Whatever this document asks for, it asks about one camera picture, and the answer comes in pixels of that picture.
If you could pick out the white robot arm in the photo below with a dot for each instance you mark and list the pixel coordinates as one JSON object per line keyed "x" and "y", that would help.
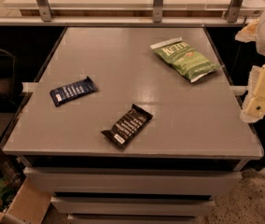
{"x": 253, "y": 107}

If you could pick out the blue rxbar blueberry bar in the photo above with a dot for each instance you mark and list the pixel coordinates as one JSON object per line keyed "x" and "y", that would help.
{"x": 67, "y": 93}

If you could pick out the grey table with drawers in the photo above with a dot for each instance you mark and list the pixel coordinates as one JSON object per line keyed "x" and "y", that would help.
{"x": 193, "y": 149}

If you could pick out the left metal bracket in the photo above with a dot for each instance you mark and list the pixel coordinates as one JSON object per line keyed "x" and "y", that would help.
{"x": 44, "y": 10}

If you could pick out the green kettle chips bag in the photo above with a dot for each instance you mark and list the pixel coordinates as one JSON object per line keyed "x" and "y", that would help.
{"x": 185, "y": 59}

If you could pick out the metal bracket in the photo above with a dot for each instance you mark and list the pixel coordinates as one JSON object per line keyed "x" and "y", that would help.
{"x": 231, "y": 15}
{"x": 44, "y": 10}
{"x": 157, "y": 10}

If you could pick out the cardboard box with items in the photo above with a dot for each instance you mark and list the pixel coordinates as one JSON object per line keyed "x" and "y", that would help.
{"x": 20, "y": 200}

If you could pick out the right metal bracket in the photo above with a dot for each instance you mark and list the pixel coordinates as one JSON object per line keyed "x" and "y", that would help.
{"x": 231, "y": 15}

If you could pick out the middle metal bracket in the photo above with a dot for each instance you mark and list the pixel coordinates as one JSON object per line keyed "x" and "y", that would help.
{"x": 157, "y": 10}

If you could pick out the black rxbar chocolate bar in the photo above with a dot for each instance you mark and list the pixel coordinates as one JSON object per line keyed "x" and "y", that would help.
{"x": 128, "y": 126}

